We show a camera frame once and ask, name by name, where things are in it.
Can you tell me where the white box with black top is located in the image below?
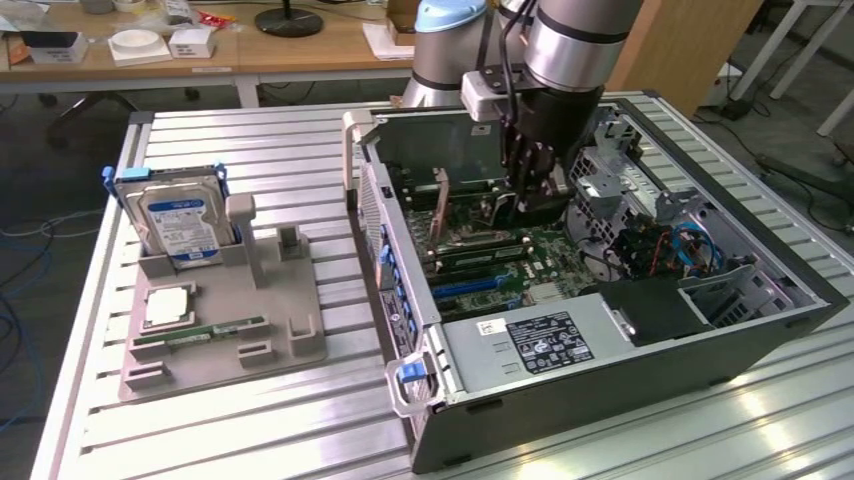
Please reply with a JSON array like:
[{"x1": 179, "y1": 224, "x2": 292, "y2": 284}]
[{"x1": 17, "y1": 30, "x2": 91, "y2": 65}]

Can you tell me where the green loose RAM stick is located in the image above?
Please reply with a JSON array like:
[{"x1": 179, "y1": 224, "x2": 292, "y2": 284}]
[{"x1": 132, "y1": 314, "x2": 265, "y2": 351}]

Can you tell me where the grey parts rack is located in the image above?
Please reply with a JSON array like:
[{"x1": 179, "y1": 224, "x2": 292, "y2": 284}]
[{"x1": 117, "y1": 192, "x2": 328, "y2": 404}]

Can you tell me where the orange box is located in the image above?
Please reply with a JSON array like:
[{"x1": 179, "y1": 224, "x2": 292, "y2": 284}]
[{"x1": 0, "y1": 38, "x2": 32, "y2": 71}]

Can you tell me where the blue wire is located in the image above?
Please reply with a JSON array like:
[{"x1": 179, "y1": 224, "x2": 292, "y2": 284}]
[{"x1": 670, "y1": 222, "x2": 726, "y2": 276}]

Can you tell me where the black chair base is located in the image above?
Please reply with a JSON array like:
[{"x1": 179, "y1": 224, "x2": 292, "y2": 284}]
[{"x1": 39, "y1": 87, "x2": 201, "y2": 149}]

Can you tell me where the grey power supply unit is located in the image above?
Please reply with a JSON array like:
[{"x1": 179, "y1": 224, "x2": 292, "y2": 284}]
[{"x1": 439, "y1": 294, "x2": 642, "y2": 396}]

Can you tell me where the green motherboard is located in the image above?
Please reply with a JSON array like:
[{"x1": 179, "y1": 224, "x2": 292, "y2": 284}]
[{"x1": 392, "y1": 169, "x2": 606, "y2": 324}]

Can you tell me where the silver CPU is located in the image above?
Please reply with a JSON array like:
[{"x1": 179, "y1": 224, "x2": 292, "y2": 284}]
[{"x1": 143, "y1": 288, "x2": 192, "y2": 326}]

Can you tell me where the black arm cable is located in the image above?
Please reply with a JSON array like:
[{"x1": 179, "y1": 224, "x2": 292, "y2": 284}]
[{"x1": 496, "y1": 0, "x2": 536, "y2": 126}]

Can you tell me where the white labelled box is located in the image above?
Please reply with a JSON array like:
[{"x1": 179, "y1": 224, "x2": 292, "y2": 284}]
[{"x1": 167, "y1": 27, "x2": 219, "y2": 60}]

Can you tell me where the red packet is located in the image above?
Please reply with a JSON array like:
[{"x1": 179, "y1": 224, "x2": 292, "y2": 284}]
[{"x1": 197, "y1": 12, "x2": 240, "y2": 32}]

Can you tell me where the black stand base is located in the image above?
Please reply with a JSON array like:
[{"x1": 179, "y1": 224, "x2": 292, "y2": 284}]
[{"x1": 752, "y1": 152, "x2": 854, "y2": 201}]

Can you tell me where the green graphics card with fan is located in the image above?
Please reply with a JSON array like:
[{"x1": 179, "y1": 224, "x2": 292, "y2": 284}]
[{"x1": 426, "y1": 167, "x2": 572, "y2": 246}]

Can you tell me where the hard disk in blue carrier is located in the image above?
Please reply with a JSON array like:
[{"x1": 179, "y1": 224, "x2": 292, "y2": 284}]
[{"x1": 99, "y1": 160, "x2": 232, "y2": 271}]

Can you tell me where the blue card retainer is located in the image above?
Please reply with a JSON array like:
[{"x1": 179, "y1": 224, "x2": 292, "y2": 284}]
[{"x1": 375, "y1": 224, "x2": 422, "y2": 344}]

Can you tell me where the grey metal bracket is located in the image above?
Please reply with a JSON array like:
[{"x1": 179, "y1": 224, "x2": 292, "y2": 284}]
[{"x1": 676, "y1": 259, "x2": 762, "y2": 329}]

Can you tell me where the white paper stack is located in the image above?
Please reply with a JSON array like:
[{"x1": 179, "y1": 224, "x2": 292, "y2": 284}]
[{"x1": 361, "y1": 22, "x2": 416, "y2": 61}]

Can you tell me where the wooden cabinet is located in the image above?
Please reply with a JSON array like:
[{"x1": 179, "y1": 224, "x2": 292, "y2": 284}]
[{"x1": 603, "y1": 0, "x2": 766, "y2": 116}]

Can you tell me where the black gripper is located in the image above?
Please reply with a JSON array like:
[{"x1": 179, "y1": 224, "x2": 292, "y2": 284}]
[{"x1": 499, "y1": 88, "x2": 606, "y2": 212}]

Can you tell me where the white box with red dot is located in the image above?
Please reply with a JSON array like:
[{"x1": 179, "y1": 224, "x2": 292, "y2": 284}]
[{"x1": 710, "y1": 62, "x2": 746, "y2": 109}]

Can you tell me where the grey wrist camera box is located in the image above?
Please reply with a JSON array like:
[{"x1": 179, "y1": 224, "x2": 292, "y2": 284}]
[{"x1": 460, "y1": 69, "x2": 520, "y2": 122}]

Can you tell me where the silver chipset heatsink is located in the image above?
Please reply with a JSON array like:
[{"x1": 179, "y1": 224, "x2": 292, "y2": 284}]
[{"x1": 526, "y1": 283, "x2": 567, "y2": 304}]

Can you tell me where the white box with round dish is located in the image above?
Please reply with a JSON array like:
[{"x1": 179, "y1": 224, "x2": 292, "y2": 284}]
[{"x1": 107, "y1": 28, "x2": 173, "y2": 67}]

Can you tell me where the black open PC case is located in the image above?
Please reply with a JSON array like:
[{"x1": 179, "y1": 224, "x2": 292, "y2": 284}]
[{"x1": 340, "y1": 97, "x2": 853, "y2": 476}]

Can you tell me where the brown cardboard box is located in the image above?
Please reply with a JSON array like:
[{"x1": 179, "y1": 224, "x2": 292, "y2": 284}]
[{"x1": 386, "y1": 0, "x2": 422, "y2": 47}]

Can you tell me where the blue expansion slot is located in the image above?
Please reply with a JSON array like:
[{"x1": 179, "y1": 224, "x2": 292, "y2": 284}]
[{"x1": 430, "y1": 274, "x2": 512, "y2": 301}]

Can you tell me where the white table frame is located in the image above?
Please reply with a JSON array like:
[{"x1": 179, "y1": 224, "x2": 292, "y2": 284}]
[{"x1": 730, "y1": 0, "x2": 854, "y2": 136}]

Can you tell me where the black round lamp base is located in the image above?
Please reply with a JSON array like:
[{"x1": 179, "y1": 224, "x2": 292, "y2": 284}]
[{"x1": 253, "y1": 0, "x2": 327, "y2": 39}]

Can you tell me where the green installed RAM stick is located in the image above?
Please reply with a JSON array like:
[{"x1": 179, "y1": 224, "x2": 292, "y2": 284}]
[{"x1": 438, "y1": 244, "x2": 530, "y2": 274}]

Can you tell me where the metal disk bay cage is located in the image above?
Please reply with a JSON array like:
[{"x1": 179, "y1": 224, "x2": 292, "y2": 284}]
[{"x1": 566, "y1": 104, "x2": 702, "y2": 241}]

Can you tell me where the black power cable bundle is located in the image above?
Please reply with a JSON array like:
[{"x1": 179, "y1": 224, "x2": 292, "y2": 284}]
[{"x1": 603, "y1": 227, "x2": 668, "y2": 281}]

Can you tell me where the wooden desk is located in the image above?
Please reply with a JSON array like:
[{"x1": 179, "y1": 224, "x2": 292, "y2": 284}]
[{"x1": 0, "y1": 0, "x2": 419, "y2": 109}]

